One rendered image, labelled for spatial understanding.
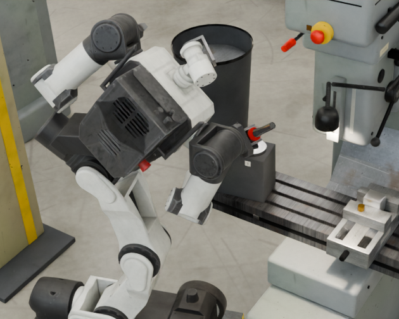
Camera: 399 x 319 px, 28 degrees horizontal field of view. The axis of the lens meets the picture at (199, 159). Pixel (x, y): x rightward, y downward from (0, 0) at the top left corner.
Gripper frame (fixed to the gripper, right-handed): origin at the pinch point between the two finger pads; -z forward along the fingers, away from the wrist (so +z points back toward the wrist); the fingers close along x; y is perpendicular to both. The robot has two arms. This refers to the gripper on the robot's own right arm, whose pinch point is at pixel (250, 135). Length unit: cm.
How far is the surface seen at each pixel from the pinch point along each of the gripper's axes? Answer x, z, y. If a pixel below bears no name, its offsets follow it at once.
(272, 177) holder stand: 17.3, -8.6, -12.3
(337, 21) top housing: -18, 5, 69
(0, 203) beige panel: -23, 44, -154
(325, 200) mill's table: 33.2, -18.6, -2.9
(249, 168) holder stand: 10.1, 1.3, -7.9
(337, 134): 11.2, -4.0, 37.2
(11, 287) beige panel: 16, 55, -163
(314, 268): 50, 3, 4
